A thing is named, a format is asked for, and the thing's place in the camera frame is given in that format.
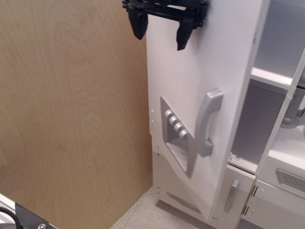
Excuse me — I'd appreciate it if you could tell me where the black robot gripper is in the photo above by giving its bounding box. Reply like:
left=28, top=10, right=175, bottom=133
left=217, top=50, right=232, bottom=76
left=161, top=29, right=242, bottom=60
left=122, top=0, right=209, bottom=51

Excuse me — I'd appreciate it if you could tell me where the white fridge door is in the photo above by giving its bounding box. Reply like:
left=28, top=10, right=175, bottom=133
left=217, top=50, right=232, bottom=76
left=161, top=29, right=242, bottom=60
left=146, top=0, right=270, bottom=221

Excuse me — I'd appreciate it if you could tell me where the white toy fridge cabinet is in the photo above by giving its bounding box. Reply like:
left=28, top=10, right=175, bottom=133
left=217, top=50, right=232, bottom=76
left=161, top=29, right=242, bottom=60
left=229, top=0, right=305, bottom=174

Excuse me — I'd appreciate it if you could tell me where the white door latch catch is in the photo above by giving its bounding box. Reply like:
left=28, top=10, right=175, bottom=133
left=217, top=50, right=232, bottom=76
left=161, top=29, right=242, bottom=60
left=228, top=152, right=241, bottom=162

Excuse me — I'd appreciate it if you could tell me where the grey sink faucet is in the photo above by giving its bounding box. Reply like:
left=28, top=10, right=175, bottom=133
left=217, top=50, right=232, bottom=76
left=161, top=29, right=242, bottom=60
left=281, top=69, right=305, bottom=129

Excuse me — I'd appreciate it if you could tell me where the white lower freezer door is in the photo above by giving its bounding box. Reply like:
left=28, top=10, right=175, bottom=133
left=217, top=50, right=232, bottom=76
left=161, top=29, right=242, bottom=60
left=152, top=135, right=257, bottom=229

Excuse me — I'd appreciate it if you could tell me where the brass oven door hinge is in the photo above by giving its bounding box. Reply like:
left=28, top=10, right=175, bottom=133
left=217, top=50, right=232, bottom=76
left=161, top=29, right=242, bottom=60
left=251, top=185, right=258, bottom=197

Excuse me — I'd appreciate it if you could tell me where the grey oven vent panel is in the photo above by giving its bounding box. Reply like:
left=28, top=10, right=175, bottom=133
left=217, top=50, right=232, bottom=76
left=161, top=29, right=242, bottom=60
left=275, top=169, right=305, bottom=194

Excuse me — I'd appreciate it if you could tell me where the white toy oven unit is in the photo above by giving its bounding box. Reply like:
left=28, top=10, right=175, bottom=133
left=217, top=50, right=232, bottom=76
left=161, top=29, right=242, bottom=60
left=237, top=126, right=305, bottom=229

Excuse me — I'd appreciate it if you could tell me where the grey fridge door handle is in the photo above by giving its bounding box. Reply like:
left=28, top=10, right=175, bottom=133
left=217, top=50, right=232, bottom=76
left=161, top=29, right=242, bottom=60
left=195, top=88, right=224, bottom=157

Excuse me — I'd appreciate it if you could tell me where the grey freezer door handle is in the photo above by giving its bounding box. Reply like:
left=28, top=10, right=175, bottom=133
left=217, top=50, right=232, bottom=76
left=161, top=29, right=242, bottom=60
left=224, top=179, right=239, bottom=213

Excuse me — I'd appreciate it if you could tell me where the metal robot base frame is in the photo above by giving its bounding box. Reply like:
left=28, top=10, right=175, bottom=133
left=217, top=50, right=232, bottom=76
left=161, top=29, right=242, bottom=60
left=0, top=194, right=57, bottom=229

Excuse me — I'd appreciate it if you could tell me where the black cable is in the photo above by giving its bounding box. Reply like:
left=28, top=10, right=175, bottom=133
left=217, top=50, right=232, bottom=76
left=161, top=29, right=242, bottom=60
left=0, top=206, right=23, bottom=229

